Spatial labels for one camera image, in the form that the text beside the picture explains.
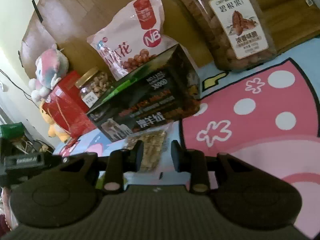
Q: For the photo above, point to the pink white snack bag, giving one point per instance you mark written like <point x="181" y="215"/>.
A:
<point x="133" y="37"/>

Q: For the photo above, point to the yellow plush toy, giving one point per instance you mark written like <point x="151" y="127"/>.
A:
<point x="54" y="129"/>

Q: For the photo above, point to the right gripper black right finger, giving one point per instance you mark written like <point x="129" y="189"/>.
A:
<point x="193" y="162"/>

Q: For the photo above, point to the large pecan jar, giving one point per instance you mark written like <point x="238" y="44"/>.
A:
<point x="235" y="32"/>

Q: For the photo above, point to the green box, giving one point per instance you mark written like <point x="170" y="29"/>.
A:
<point x="11" y="131"/>

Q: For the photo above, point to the small gold-lid nut jar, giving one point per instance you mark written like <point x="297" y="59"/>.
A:
<point x="93" y="84"/>

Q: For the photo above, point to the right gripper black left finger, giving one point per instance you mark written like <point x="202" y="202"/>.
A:
<point x="120" y="162"/>

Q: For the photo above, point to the wooden headboard panel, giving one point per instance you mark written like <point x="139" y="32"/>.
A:
<point x="68" y="23"/>

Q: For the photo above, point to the brown seat cushion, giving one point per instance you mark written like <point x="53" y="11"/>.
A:
<point x="290" y="22"/>

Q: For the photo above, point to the pink grey plush toy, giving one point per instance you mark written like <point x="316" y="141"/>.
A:
<point x="51" y="67"/>

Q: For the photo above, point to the clear nut snack packet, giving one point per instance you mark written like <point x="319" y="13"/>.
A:
<point x="153" y="142"/>

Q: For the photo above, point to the red gift bag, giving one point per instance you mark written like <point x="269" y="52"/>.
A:
<point x="66" y="107"/>

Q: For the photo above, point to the black cardboard box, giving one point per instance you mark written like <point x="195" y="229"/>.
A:
<point x="160" y="91"/>

